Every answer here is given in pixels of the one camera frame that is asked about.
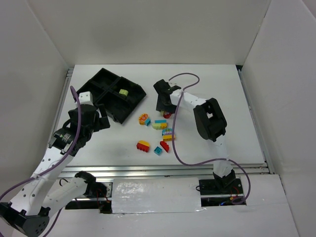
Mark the red curved arch brick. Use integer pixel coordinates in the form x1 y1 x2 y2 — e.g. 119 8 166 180
163 112 172 119

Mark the yellow curved top brick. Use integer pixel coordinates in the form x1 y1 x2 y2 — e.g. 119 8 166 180
137 140 150 147

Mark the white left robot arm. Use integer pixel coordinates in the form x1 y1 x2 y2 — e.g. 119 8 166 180
0 104 110 237

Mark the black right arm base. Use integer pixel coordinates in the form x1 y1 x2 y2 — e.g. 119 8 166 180
196 172 243 197

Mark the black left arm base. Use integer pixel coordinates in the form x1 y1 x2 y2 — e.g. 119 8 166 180
75 171 112 214

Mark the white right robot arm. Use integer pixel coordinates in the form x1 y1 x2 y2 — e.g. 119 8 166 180
154 79 236 191

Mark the small yellow curved brick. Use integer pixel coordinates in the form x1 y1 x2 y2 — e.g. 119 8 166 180
160 123 167 129

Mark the black four-compartment bin tray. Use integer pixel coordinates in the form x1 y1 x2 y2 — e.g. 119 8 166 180
77 68 146 124

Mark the light green curved brick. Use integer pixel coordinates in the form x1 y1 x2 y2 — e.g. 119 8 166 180
152 123 161 130

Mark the teal frog-print round brick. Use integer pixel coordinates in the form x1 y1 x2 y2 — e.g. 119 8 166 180
162 128 172 136

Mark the small teal square brick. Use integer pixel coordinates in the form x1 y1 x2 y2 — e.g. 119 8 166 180
145 118 151 126

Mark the yellow flower-print arch brick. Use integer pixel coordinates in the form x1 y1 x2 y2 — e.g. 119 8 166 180
138 114 149 125

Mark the red curved slope brick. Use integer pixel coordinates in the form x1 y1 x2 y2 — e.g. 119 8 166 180
159 141 170 153

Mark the teal flat square brick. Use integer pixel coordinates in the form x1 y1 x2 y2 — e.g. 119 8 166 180
154 146 162 156

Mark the white foam cover panel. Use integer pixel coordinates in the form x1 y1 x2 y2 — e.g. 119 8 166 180
112 177 202 214

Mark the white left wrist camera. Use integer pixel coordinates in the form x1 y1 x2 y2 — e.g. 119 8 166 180
79 91 93 106

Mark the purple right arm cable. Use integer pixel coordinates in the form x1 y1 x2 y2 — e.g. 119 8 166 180
168 72 252 205

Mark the aluminium front rail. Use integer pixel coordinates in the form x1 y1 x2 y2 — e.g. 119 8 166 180
58 164 272 178

